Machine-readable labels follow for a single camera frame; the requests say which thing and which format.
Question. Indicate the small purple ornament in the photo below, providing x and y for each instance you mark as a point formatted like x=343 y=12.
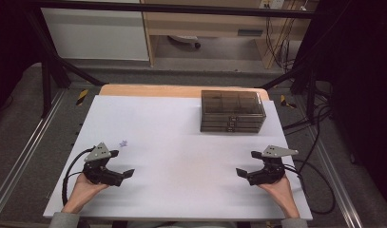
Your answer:
x=123 y=143

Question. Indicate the person's left hand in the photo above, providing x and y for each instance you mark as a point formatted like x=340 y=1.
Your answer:
x=83 y=191

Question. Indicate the aluminium rail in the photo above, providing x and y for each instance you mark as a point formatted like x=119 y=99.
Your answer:
x=341 y=190
x=26 y=148

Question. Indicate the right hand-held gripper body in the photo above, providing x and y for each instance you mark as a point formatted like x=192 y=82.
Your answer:
x=270 y=172

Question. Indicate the yellow black tape strip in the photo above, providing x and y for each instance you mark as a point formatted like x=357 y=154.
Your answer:
x=286 y=102
x=82 y=97

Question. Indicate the smoky transparent plastic drawer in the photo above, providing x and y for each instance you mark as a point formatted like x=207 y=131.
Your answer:
x=213 y=124
x=213 y=129
x=213 y=118

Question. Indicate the wooden table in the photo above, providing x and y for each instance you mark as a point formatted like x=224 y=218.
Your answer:
x=150 y=91

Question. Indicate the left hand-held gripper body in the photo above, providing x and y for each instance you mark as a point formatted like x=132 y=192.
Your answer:
x=99 y=153

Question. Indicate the smoky transparent drawer organizer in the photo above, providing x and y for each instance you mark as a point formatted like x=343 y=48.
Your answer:
x=232 y=101

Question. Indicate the light wooden desk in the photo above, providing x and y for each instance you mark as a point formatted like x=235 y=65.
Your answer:
x=207 y=27

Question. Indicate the white power strip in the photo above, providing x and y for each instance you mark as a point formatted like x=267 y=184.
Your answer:
x=272 y=3

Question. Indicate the person's right hand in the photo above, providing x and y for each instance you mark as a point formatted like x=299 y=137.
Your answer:
x=281 y=193

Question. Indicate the white board sheet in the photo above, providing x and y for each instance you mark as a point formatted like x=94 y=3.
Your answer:
x=169 y=164

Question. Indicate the chair base with wheel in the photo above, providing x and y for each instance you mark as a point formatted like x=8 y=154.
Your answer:
x=184 y=39

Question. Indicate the dark curtain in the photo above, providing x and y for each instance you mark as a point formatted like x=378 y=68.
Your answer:
x=7 y=47
x=365 y=79

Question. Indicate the black metal crossbar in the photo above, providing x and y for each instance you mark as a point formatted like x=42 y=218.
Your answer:
x=181 y=9

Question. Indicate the black metal stand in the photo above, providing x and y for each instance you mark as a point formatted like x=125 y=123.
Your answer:
x=47 y=82
x=310 y=91

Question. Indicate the white cabinet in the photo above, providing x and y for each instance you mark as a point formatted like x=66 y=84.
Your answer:
x=96 y=34

